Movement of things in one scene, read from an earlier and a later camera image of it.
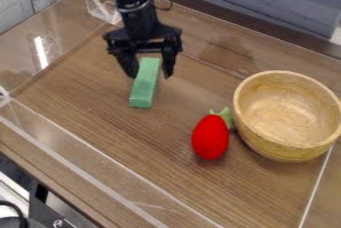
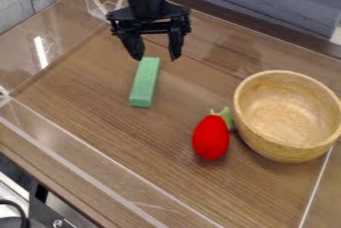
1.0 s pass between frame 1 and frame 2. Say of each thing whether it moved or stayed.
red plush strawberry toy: stayed
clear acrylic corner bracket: stayed
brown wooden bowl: stayed
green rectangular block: stayed
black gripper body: moved
